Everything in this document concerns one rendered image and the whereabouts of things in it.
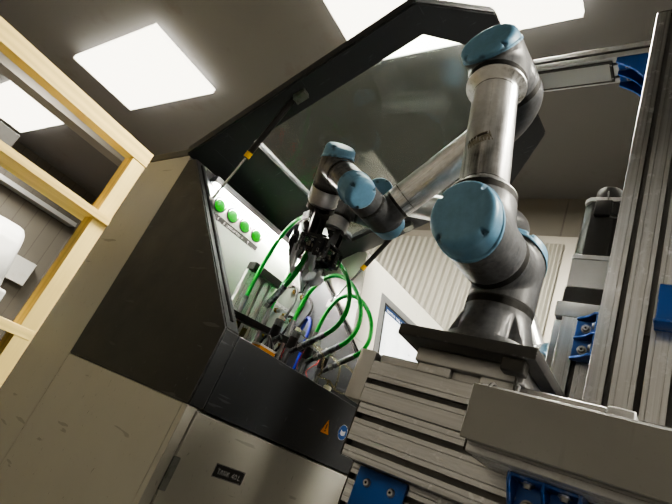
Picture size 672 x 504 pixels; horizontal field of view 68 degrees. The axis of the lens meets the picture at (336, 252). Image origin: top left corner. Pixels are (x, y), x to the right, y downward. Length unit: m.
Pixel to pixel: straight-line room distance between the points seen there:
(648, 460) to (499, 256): 0.34
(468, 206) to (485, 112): 0.23
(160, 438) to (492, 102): 0.87
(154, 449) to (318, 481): 0.46
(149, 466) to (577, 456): 0.72
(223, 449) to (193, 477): 0.08
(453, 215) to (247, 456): 0.67
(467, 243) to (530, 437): 0.29
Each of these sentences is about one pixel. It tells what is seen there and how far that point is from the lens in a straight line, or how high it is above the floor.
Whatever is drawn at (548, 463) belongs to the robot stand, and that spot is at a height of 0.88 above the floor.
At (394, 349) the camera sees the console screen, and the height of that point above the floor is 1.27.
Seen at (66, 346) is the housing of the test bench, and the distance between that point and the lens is 1.56.
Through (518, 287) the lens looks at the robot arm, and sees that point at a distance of 0.88.
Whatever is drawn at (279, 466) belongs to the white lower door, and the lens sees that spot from 1.22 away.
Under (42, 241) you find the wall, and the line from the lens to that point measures 8.17.
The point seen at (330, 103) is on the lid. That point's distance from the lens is 1.52.
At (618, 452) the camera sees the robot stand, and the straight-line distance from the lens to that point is 0.62.
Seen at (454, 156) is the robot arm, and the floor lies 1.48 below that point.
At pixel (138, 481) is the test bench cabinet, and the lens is 1.05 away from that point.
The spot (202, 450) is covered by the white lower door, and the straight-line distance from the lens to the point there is 1.07.
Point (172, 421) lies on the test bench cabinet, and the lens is 1.03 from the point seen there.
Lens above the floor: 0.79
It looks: 22 degrees up
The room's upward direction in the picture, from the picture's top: 24 degrees clockwise
